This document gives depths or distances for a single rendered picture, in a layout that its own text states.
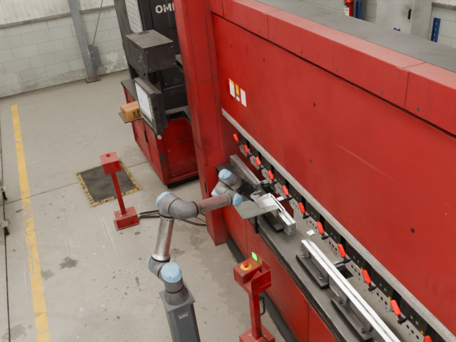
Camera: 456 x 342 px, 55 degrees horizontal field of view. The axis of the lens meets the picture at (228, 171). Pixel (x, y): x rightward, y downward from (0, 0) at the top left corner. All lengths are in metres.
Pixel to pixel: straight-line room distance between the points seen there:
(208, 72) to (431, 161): 2.21
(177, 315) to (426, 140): 1.84
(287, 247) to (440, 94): 1.71
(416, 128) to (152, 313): 2.79
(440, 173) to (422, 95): 0.27
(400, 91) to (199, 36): 2.04
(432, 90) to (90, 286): 3.43
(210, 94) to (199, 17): 0.60
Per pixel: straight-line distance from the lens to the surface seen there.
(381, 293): 2.19
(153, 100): 3.55
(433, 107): 1.54
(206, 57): 3.44
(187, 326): 2.95
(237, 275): 2.96
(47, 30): 9.20
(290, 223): 2.97
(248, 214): 3.01
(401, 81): 1.62
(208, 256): 4.22
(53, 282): 4.45
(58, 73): 9.39
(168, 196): 2.60
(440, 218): 1.69
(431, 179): 1.66
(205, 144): 3.69
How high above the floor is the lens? 2.83
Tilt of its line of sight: 32 degrees down
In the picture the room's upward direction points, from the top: 6 degrees counter-clockwise
